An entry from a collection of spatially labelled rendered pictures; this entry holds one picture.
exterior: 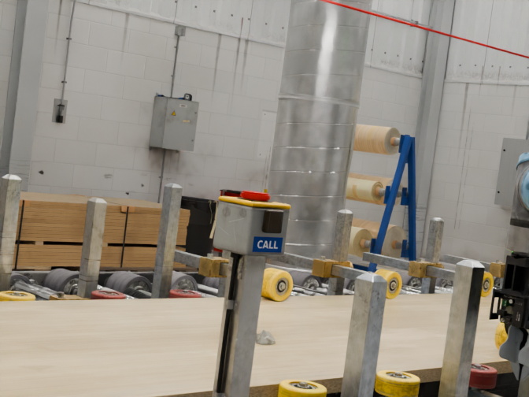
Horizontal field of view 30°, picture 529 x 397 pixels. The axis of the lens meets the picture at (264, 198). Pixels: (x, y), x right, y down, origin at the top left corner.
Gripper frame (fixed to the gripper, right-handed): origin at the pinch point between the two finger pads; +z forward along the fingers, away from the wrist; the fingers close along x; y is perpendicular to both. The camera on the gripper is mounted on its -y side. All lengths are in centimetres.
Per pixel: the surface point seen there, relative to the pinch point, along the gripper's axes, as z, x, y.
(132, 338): 7, -62, 36
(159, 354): 7, -49, 39
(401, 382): 6.5, -20.3, 6.5
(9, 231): -6, -115, 35
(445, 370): 1.3, -8.9, 9.5
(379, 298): -11.9, -6.4, 32.7
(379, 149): -43, -492, -531
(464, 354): -2.0, -6.4, 8.4
